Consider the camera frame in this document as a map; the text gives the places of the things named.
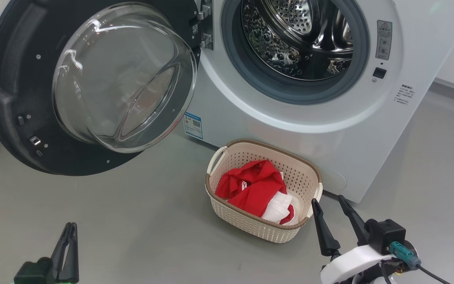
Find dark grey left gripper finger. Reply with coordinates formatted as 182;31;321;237
59;222;80;284
50;222;71;282

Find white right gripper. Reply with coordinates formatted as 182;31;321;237
311;195;399;284

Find red garment with striped collar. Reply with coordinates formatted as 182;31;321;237
215;159;289;218

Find black round washing machine door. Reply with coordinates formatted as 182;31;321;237
0;0;202;177

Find cream perforated laundry basket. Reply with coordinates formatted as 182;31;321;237
205;139;324;244

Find white washing machine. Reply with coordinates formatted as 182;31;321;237
182;0;454;204

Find grey rubber door gasket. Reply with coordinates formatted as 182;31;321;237
221;0;370;105

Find clear door glass bowl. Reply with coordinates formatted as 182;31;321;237
52;2;198;153

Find metal door hinge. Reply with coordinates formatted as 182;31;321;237
194;0;215;50

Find round white filter cover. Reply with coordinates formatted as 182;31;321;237
322;168;348;194

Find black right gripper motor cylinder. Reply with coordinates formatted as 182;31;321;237
393;241;419;275

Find small printed text label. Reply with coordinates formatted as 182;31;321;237
393;84;416;106

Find blue energy label sticker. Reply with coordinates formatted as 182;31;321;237
184;112;204;140

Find stainless steel washer drum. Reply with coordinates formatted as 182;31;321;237
241;0;354;82

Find grey warning sticker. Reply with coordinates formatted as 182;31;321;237
376;20;393;61

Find right camera cable teal connector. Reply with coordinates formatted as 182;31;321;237
389;241;452;284

